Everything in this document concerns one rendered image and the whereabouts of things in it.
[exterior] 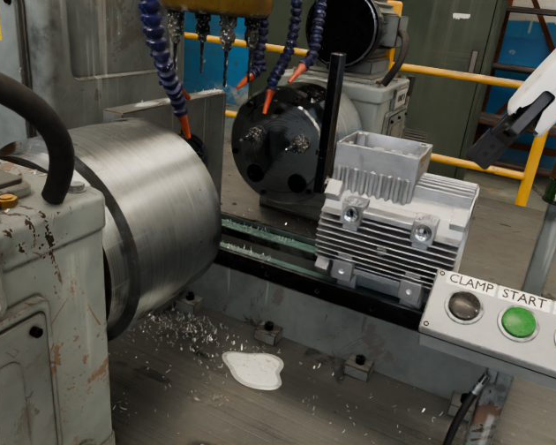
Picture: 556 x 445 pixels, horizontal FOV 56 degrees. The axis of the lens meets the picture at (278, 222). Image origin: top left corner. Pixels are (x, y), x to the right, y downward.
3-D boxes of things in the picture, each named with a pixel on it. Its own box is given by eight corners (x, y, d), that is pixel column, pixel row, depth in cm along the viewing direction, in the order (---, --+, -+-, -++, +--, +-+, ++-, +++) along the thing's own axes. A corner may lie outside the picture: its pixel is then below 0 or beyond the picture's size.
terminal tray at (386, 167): (329, 189, 77) (335, 142, 74) (351, 172, 86) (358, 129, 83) (409, 208, 73) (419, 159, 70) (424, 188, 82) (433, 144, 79)
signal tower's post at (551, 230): (502, 309, 103) (569, 98, 87) (506, 292, 110) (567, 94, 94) (546, 322, 100) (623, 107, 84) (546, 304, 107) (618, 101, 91)
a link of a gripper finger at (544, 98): (529, 126, 55) (505, 143, 61) (571, 77, 57) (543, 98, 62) (521, 119, 55) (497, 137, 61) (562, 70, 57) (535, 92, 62)
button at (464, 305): (443, 319, 52) (445, 312, 50) (451, 293, 53) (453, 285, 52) (474, 329, 51) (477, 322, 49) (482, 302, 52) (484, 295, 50)
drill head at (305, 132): (205, 199, 111) (210, 81, 101) (287, 159, 146) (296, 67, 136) (311, 230, 102) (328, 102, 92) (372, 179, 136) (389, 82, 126)
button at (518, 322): (496, 335, 50) (499, 329, 48) (503, 308, 51) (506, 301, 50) (529, 347, 49) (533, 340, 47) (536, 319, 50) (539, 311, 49)
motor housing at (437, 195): (306, 290, 80) (322, 172, 72) (346, 245, 96) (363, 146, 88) (438, 332, 72) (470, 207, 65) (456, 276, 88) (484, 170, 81)
